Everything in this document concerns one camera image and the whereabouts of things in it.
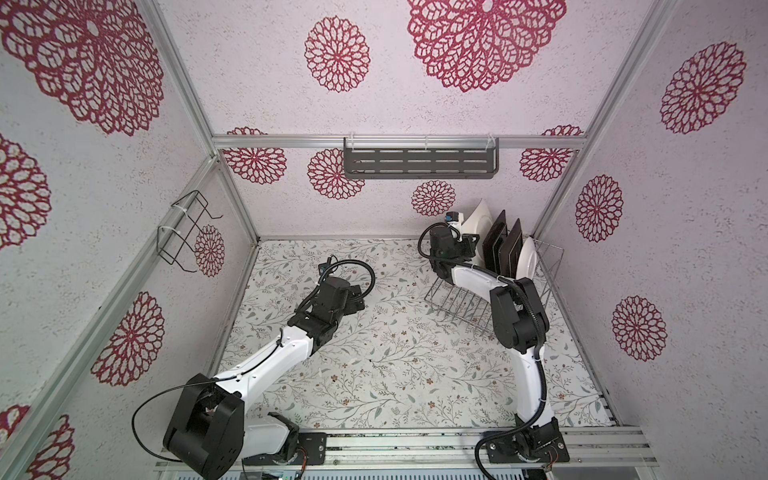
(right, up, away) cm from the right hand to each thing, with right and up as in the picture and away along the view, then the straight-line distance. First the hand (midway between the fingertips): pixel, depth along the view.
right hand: (478, 234), depth 96 cm
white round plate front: (+15, -8, -1) cm, 17 cm away
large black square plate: (+4, -2, -1) cm, 5 cm away
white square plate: (-1, +3, +1) cm, 4 cm away
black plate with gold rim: (+8, -6, -4) cm, 11 cm away
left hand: (-42, -19, -9) cm, 47 cm away
